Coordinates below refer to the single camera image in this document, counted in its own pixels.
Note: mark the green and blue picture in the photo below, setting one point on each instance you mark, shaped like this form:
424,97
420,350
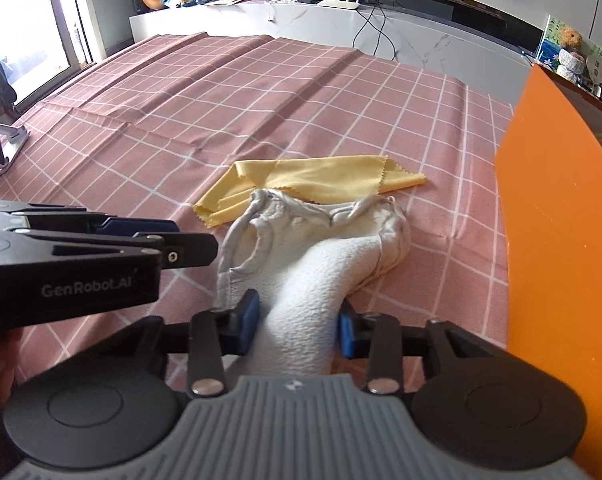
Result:
548,45

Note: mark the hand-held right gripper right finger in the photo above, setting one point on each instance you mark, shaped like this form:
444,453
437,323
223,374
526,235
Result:
347,330

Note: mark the pink checked tablecloth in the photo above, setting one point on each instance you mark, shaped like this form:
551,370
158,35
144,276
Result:
231,110

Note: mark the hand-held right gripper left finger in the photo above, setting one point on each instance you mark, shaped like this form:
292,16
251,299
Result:
248,322

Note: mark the orange cardboard box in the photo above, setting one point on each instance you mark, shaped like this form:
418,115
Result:
561,235

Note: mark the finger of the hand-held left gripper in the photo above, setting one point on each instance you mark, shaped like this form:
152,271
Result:
191,252
136,224

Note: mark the brown teddy bear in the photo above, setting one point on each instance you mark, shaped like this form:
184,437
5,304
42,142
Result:
572,39

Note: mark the yellow cloth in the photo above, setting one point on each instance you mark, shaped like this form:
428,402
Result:
301,175

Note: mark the white marble tv cabinet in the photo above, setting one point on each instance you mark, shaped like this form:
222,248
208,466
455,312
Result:
431,40

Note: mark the round hand fan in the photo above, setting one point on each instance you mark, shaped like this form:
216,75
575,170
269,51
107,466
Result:
596,69

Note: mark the white towel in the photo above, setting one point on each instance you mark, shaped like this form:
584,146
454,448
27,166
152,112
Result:
306,305

